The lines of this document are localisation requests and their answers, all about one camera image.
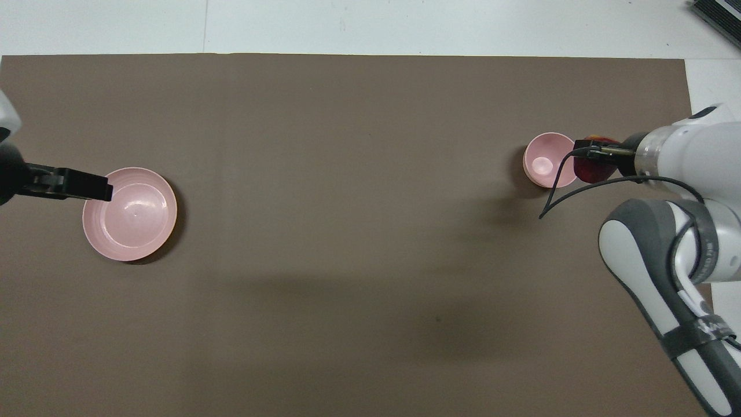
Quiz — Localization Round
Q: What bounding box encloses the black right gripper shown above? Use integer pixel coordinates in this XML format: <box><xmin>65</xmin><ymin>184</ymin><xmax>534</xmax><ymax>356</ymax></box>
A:
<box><xmin>581</xmin><ymin>131</ymin><xmax>650</xmax><ymax>178</ymax></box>

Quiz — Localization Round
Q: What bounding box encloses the pink plate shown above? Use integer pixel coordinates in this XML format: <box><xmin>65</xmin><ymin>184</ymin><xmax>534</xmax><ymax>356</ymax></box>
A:
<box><xmin>82</xmin><ymin>167</ymin><xmax>178</xmax><ymax>262</ymax></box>

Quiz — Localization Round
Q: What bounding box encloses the brown table mat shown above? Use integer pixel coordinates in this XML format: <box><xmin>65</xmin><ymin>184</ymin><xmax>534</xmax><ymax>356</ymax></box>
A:
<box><xmin>0</xmin><ymin>53</ymin><xmax>727</xmax><ymax>417</ymax></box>

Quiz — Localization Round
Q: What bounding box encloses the dark ribbed device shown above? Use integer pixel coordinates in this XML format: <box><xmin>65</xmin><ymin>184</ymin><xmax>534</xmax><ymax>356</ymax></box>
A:
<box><xmin>688</xmin><ymin>0</ymin><xmax>741</xmax><ymax>33</ymax></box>

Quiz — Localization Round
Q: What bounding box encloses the dark red apple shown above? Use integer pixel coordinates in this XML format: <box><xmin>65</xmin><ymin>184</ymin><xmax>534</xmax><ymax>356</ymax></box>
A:
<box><xmin>573</xmin><ymin>136</ymin><xmax>619</xmax><ymax>185</ymax></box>

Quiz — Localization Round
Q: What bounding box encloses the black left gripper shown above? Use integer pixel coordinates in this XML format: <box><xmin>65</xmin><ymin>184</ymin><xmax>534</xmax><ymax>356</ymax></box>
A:
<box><xmin>0</xmin><ymin>141</ymin><xmax>114</xmax><ymax>207</ymax></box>

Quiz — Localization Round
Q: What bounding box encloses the pink bowl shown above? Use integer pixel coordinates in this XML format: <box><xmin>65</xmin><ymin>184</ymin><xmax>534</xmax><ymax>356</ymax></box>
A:
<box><xmin>523</xmin><ymin>132</ymin><xmax>579</xmax><ymax>189</ymax></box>

